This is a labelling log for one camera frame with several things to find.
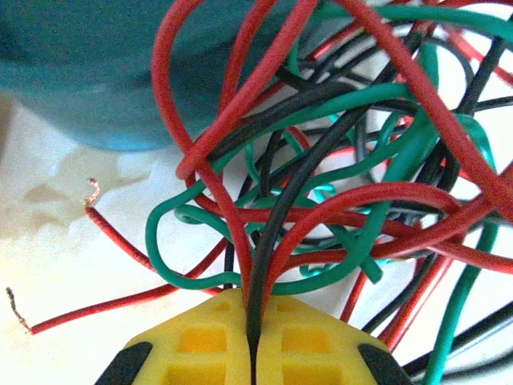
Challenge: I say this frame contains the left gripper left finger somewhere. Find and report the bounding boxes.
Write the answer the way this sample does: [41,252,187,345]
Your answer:
[94,288,257,385]

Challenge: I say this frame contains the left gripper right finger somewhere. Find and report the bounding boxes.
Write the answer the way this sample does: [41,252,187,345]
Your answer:
[256,296,414,385]

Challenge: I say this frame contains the thick black cable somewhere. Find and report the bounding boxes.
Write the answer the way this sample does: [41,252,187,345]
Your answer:
[208,79,418,362]
[456,35,513,116]

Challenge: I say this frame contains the colourful cables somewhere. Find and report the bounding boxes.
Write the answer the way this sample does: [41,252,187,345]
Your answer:
[146,3,513,385]

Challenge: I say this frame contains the thin red cable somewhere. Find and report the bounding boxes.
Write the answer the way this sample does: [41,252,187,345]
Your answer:
[83,177,157,274]
[6,236,232,336]

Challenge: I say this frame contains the thick red cable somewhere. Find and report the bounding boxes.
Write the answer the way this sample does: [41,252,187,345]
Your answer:
[151,0,513,298]

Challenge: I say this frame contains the teal plastic bin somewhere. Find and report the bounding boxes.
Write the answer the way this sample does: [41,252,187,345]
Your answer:
[0,0,362,152]

